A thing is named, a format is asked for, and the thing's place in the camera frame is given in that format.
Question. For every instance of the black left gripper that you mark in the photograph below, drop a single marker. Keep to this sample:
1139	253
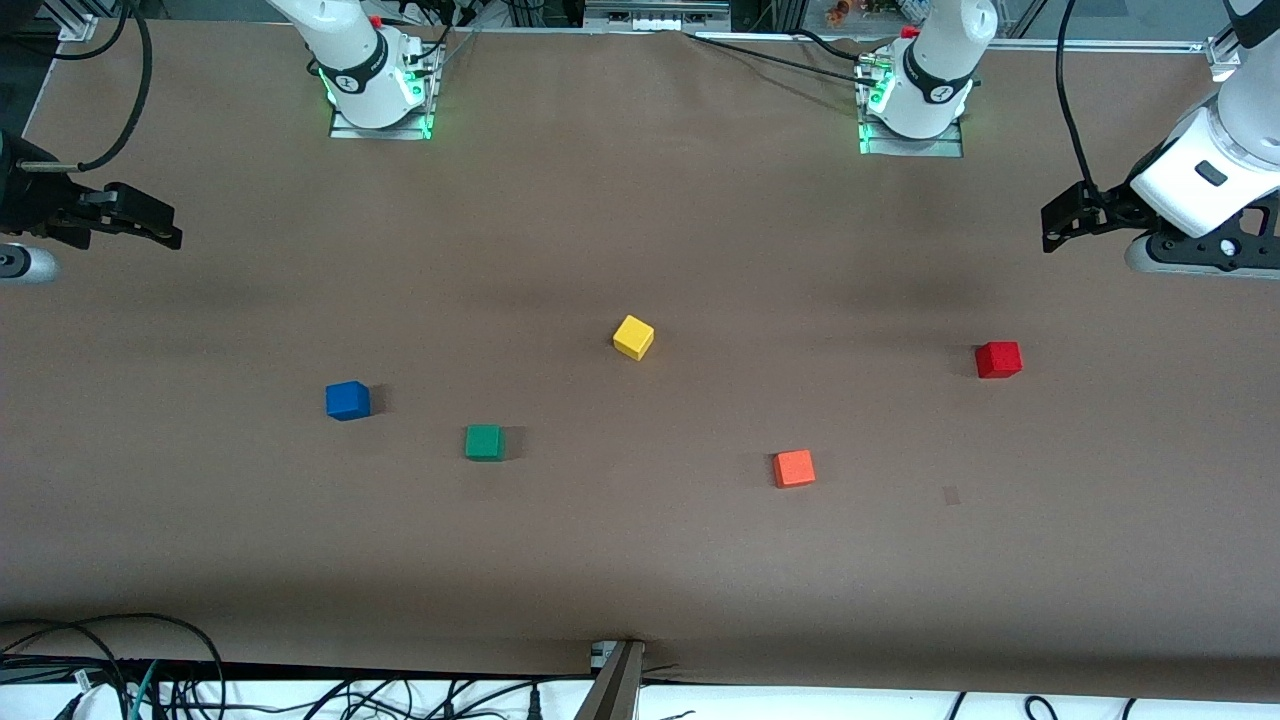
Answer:
1113	207

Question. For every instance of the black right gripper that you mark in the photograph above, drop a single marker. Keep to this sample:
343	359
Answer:
30	198

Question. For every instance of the red wooden block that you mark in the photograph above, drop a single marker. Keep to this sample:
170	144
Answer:
998	358

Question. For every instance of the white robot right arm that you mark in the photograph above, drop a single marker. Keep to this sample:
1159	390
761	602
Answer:
360	60

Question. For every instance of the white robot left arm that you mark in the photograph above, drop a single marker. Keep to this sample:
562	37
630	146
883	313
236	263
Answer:
935	60

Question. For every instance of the blue wooden block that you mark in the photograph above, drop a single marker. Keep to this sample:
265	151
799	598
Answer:
347	400

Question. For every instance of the orange wooden block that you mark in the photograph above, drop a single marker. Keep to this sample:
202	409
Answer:
794	467

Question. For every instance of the green wooden block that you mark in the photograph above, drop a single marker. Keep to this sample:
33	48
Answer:
484	441

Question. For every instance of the yellow wooden block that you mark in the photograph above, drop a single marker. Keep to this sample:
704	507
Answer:
633	336

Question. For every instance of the small orange object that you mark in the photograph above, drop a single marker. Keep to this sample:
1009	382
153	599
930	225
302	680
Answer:
838	11

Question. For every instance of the grey power strip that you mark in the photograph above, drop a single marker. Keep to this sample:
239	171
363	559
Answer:
655	15

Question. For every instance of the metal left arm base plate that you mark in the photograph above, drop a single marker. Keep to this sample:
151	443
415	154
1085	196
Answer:
920	149

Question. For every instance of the aluminium frame bracket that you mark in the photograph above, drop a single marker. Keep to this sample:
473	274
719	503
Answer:
78	20
1224	58

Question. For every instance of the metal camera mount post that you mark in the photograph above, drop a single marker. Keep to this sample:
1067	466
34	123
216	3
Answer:
612	692

